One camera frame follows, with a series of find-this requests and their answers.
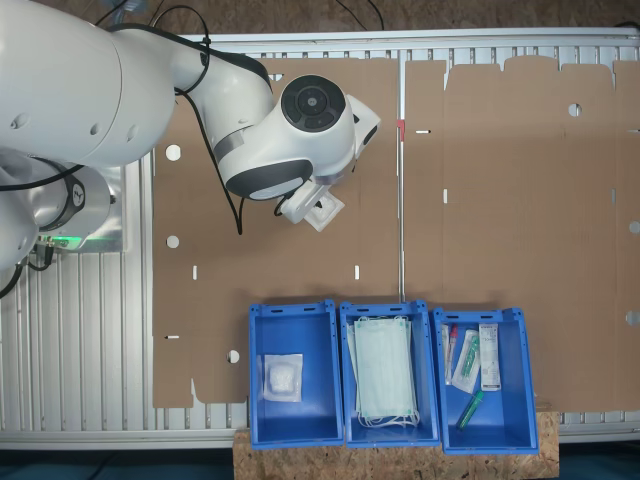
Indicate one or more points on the cotton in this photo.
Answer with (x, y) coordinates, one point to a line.
(280, 377)
(327, 215)

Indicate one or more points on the brown cardboard sheet with holes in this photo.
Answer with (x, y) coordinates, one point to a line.
(300, 260)

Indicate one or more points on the pale green surgical mask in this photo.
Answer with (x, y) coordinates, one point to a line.
(351, 350)
(385, 370)

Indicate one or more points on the red capped tube packet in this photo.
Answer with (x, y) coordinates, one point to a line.
(451, 350)

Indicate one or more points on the blue plastic bin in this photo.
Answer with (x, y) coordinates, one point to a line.
(515, 375)
(300, 422)
(425, 380)

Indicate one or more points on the brown cardboard sheet notched edge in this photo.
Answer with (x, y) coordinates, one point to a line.
(525, 225)

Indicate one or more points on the clear packet with green parts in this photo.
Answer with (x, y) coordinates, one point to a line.
(467, 362)

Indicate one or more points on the white printed flat packet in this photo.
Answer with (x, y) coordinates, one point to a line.
(490, 360)

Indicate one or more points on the green capped tube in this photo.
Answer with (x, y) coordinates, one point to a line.
(471, 410)

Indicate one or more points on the grey blue floor object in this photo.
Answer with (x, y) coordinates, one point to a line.
(131, 6)

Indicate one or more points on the chipboard plank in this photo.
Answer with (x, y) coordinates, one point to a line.
(400, 465)

